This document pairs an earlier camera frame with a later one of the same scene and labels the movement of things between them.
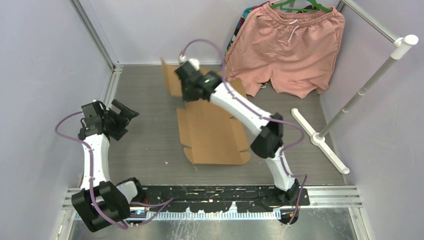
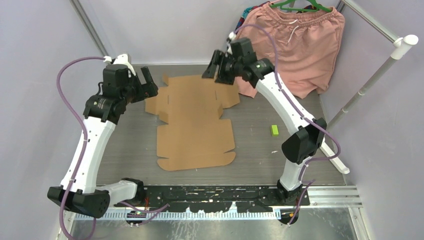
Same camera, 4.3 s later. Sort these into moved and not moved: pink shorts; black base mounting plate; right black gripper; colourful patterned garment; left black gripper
Moved: right black gripper; left black gripper
Not moved: colourful patterned garment; pink shorts; black base mounting plate
